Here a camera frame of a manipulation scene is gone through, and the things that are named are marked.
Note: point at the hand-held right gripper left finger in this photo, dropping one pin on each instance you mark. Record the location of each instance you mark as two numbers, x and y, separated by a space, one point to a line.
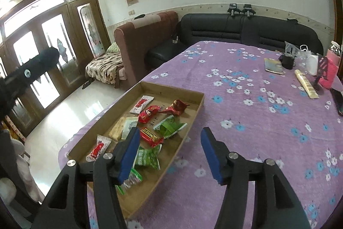
130 154

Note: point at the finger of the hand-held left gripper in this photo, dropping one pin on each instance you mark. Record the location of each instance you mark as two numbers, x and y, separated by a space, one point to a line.
40 64

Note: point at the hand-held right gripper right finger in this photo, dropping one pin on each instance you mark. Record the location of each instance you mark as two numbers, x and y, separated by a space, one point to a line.
211 156

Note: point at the clear green candy packet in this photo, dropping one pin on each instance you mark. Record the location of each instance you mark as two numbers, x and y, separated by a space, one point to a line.
131 180

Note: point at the beige snack packet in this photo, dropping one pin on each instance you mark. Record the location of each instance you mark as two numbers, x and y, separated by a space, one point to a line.
117 129

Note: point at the red yellow snack packet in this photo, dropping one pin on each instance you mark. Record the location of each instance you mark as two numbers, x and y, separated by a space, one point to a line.
151 136

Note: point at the white green snack packet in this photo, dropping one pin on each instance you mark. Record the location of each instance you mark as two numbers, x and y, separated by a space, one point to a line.
129 125

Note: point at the white red snack packet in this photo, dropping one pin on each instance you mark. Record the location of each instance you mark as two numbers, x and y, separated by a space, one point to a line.
99 147
141 104

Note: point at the red printed snack packet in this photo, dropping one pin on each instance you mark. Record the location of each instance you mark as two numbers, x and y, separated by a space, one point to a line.
148 114

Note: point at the green zigzag-edged snack packet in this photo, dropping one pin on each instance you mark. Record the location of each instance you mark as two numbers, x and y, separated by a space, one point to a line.
170 125

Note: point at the shallow cardboard box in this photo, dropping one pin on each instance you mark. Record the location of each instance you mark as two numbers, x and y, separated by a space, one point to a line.
187 113

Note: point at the dark red foil snack packet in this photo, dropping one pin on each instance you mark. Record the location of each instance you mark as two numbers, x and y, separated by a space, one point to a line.
175 107

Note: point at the purple floral tablecloth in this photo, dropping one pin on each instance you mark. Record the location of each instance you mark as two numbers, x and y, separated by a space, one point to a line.
241 124

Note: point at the dark slippers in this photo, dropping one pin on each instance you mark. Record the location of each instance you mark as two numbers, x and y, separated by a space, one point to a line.
87 84

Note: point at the dark grey chair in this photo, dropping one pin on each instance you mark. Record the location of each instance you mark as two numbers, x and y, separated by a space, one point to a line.
6 154

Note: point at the wooden glass door set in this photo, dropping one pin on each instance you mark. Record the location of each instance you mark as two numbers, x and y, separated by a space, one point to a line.
71 17

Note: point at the brown patterned blanket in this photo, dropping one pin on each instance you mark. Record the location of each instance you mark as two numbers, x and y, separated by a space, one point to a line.
103 66

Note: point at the green patterned cushion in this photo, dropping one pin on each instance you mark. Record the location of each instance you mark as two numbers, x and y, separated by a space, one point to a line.
114 47

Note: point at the white plush toy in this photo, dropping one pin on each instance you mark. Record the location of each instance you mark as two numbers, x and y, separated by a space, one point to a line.
26 178

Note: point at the brown armchair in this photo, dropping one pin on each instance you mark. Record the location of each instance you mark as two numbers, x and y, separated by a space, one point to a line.
139 41

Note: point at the tan book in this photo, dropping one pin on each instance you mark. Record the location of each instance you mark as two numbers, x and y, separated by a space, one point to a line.
273 66

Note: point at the black remote control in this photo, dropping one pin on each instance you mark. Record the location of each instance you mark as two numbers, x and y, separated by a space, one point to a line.
139 16

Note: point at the beige wrapped roll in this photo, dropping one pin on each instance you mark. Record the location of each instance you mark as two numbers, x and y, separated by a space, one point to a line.
306 84

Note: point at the black mug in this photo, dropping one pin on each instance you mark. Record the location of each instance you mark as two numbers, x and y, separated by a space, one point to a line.
288 62

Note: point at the small black silver device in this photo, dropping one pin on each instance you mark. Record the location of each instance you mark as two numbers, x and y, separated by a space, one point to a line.
175 38

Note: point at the black leather sofa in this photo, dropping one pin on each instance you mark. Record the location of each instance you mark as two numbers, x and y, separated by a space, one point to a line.
214 27

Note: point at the clear plastic bag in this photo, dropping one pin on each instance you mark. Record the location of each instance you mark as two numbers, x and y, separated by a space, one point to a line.
290 46

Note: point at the white plastic bag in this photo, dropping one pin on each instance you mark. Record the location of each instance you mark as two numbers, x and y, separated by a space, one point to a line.
310 64

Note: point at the dark phone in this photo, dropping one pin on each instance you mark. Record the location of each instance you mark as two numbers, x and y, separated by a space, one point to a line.
339 101

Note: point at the pink box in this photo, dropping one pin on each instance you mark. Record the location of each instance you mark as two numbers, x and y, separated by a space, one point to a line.
332 72

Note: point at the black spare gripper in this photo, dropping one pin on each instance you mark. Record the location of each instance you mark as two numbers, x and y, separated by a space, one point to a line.
248 10
232 9

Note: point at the pink bottle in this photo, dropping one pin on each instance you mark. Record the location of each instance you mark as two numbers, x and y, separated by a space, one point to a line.
333 53

